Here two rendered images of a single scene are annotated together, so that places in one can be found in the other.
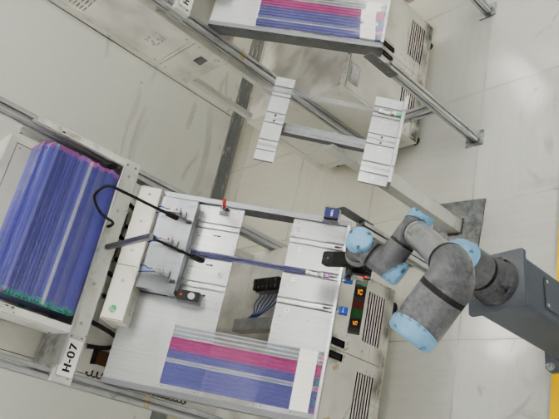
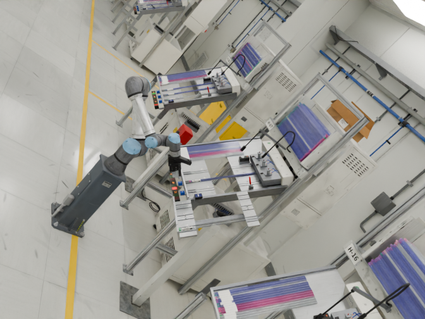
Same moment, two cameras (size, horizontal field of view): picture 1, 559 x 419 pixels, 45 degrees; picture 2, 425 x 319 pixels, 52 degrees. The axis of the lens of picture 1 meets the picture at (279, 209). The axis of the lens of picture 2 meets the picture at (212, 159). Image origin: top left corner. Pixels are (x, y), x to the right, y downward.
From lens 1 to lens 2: 3.20 m
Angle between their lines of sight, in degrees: 77
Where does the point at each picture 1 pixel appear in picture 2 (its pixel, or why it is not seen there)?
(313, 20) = (267, 290)
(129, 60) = not seen: outside the picture
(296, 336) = (193, 164)
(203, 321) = (233, 158)
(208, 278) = (241, 168)
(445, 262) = (136, 81)
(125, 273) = (273, 151)
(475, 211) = (124, 304)
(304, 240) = (207, 190)
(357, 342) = (174, 233)
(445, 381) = (127, 233)
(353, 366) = not seen: hidden behind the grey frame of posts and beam
